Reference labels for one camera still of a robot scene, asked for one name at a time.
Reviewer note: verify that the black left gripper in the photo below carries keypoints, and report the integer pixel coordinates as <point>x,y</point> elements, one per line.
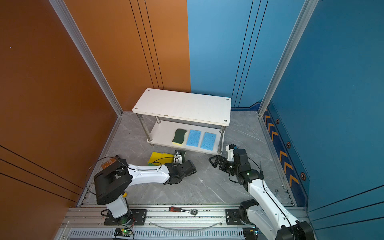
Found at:
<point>173,166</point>

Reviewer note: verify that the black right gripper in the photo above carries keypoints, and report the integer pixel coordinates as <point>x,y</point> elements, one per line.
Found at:
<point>223,163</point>

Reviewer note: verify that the green yellow wavy sponge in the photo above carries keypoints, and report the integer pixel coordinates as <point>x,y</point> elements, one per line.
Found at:
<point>183,154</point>
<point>179,137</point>

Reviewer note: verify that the blue cellulose sponge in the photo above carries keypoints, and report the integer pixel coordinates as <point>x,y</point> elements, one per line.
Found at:
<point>208,141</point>
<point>193,138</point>

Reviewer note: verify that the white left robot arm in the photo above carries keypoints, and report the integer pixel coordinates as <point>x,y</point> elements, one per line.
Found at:
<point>111,183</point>

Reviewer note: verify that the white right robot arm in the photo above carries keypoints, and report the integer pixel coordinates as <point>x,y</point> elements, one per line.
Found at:
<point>264,211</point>

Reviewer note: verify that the white two-tier shelf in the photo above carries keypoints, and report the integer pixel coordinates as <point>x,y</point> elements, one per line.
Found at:
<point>161,112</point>

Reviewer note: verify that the yellow foam sponge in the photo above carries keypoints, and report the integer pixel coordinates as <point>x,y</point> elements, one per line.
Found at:
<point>157,159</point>

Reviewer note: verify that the amber small bottle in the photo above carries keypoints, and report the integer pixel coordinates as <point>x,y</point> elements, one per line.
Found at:
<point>108,162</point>

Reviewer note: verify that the right circuit board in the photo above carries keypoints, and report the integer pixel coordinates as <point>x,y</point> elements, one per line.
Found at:
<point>251,233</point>

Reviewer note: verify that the left green circuit board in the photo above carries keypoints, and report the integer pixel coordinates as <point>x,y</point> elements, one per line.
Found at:
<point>124,233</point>

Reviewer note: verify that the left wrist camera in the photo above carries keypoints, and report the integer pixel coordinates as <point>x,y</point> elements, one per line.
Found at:
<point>178,157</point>

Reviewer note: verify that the red handled ratchet tool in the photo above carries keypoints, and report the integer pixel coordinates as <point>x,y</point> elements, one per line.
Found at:
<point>192,212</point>

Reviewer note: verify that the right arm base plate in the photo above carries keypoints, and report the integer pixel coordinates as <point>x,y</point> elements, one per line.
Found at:
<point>233,218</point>

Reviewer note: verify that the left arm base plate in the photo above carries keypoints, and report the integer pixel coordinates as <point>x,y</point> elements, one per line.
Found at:
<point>135,217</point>

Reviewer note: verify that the aluminium front rail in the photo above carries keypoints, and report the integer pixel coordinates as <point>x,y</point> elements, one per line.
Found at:
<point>87,223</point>

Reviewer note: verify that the aluminium right corner post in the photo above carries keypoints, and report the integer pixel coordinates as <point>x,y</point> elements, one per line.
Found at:
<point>295,36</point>

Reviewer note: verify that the aluminium corner post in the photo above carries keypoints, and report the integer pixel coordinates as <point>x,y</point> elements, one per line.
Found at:
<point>295,36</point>
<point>74,32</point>

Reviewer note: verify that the aluminium left corner post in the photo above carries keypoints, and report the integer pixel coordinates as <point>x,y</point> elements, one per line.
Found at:
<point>74,32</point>

